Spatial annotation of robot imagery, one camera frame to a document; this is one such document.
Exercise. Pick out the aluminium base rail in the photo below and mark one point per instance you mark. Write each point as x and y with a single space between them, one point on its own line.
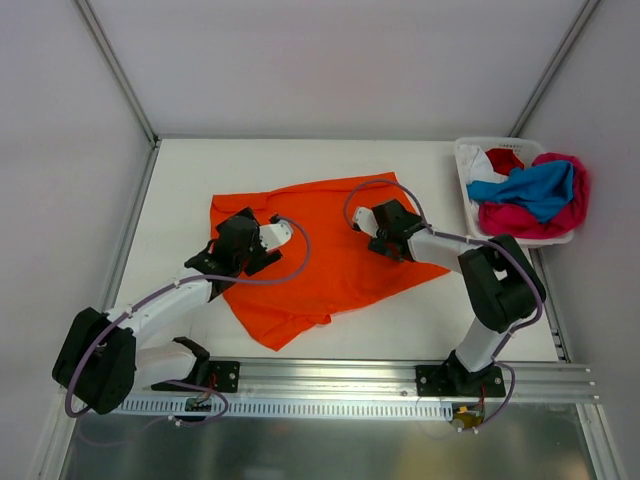
315 379

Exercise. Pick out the aluminium frame post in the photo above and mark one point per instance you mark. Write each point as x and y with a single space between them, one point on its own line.
570 39
107 52

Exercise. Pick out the orange t shirt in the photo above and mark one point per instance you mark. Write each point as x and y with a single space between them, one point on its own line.
326 271

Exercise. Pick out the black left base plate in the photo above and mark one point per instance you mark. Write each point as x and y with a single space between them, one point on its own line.
218 375

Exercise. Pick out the magenta pink t shirt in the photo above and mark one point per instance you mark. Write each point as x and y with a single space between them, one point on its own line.
495 219

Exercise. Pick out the aluminium frame post right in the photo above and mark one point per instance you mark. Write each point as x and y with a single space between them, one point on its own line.
570 39

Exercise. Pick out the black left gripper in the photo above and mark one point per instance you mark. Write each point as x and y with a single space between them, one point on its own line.
255 261

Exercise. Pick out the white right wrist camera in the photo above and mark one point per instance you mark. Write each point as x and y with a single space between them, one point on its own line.
364 221

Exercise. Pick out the white plastic laundry basket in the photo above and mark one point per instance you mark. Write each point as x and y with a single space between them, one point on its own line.
527 151

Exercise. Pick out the white t shirt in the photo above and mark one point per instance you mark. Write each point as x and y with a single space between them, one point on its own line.
476 166

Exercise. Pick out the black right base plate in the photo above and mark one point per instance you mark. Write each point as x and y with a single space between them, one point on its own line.
445 380

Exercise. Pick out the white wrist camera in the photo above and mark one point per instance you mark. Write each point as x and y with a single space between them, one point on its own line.
275 234
364 221

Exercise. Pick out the aluminium frame post left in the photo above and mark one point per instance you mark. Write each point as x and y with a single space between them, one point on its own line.
107 52

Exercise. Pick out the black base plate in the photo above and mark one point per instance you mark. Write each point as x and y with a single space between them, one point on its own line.
218 375
445 380

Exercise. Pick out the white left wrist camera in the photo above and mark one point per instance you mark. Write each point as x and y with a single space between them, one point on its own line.
275 234

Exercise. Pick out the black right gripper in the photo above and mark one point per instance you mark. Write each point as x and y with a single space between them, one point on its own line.
382 245

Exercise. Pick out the white slotted cable duct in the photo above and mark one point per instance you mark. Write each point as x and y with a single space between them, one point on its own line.
404 409

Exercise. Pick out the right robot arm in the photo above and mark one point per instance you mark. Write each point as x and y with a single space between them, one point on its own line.
503 288

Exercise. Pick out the blue t shirt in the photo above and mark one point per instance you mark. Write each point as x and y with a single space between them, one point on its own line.
543 189

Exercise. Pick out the red t shirt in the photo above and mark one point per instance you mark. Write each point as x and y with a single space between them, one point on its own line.
504 160

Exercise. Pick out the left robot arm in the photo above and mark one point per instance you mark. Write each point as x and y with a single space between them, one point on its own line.
104 355

